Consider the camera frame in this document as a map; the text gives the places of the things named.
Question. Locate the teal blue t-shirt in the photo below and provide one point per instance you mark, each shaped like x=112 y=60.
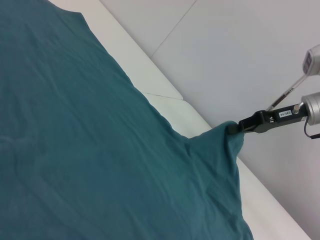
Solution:
x=87 y=125

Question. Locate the thin white labelled tube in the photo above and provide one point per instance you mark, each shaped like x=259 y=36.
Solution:
x=287 y=93

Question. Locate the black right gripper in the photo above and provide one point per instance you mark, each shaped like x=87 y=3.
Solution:
x=270 y=121

